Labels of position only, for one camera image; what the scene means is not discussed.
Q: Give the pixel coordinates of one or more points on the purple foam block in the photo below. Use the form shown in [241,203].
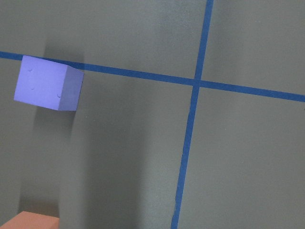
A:
[48,84]

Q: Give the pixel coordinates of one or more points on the orange foam block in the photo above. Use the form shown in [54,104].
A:
[29,220]

